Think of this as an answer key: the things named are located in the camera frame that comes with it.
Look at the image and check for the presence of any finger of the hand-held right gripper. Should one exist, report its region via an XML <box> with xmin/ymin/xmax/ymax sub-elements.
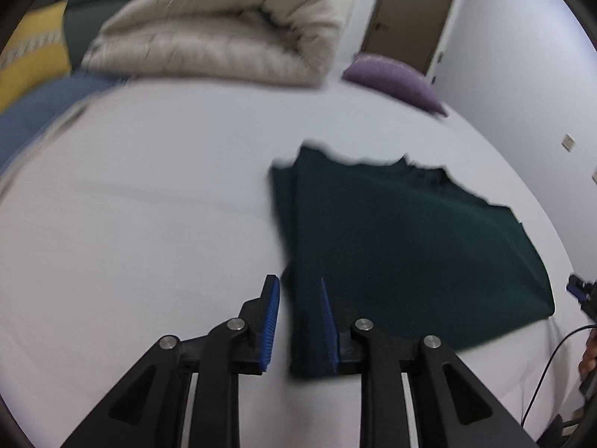
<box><xmin>566</xmin><ymin>277</ymin><xmax>590</xmax><ymax>301</ymax></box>

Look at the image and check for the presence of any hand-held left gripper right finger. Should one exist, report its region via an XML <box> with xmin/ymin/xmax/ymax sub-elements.
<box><xmin>319</xmin><ymin>276</ymin><xmax>542</xmax><ymax>448</ymax></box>

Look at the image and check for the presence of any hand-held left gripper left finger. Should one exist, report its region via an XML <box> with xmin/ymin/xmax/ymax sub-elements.
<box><xmin>60</xmin><ymin>274</ymin><xmax>281</xmax><ymax>448</ymax></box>

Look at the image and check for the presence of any dark green knit sweater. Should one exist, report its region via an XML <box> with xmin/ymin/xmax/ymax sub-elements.
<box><xmin>268</xmin><ymin>140</ymin><xmax>556</xmax><ymax>381</ymax></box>

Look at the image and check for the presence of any person's right hand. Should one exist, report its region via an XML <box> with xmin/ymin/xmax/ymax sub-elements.
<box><xmin>578</xmin><ymin>329</ymin><xmax>597</xmax><ymax>378</ymax></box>

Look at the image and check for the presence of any purple cushion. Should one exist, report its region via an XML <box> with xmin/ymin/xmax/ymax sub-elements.
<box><xmin>342</xmin><ymin>53</ymin><xmax>449</xmax><ymax>117</ymax></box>

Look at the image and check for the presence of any rolled beige duvet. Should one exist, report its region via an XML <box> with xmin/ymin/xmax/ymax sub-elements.
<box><xmin>81</xmin><ymin>0</ymin><xmax>343</xmax><ymax>87</ymax></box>

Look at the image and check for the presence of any blue pillow with white border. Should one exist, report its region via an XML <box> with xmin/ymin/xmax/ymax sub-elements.
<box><xmin>0</xmin><ymin>75</ymin><xmax>129</xmax><ymax>173</ymax></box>

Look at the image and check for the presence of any brown door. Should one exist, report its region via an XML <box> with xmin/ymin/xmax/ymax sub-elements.
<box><xmin>359</xmin><ymin>0</ymin><xmax>460</xmax><ymax>75</ymax></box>

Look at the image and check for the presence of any yellow cushion with patterned band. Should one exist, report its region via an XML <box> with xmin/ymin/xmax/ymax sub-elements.
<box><xmin>0</xmin><ymin>0</ymin><xmax>73</xmax><ymax>113</ymax></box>

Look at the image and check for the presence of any grey-blue upholstered headboard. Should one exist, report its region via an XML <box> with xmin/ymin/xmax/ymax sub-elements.
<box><xmin>28</xmin><ymin>0</ymin><xmax>169</xmax><ymax>73</ymax></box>

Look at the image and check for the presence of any black cable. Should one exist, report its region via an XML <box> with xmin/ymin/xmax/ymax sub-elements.
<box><xmin>520</xmin><ymin>324</ymin><xmax>594</xmax><ymax>426</ymax></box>

